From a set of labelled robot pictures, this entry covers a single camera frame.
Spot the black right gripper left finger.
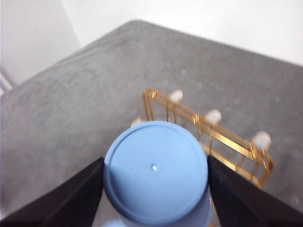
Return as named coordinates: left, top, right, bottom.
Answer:
left=0, top=157, right=105, bottom=227

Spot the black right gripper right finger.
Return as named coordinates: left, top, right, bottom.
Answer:
left=207, top=154, right=303, bottom=227

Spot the blue ribbed plastic cup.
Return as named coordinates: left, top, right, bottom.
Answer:
left=103, top=120, right=213, bottom=227

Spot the gold wire cup holder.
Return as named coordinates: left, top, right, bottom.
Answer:
left=131, top=87, right=275, bottom=190

